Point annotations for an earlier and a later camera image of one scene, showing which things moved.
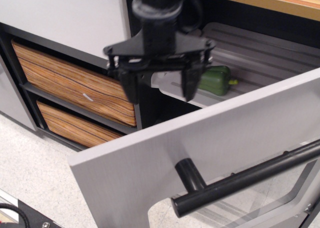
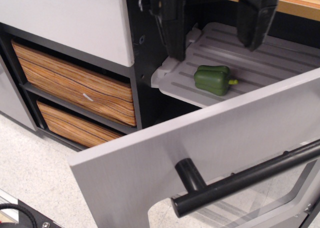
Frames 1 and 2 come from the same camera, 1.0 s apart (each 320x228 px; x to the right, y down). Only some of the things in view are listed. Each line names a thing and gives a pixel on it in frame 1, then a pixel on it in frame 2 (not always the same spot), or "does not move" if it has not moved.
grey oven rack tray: (256, 59) does not move
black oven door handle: (198, 195) does not move
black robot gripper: (160, 44) -> (255, 13)
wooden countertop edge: (291, 2) does not move
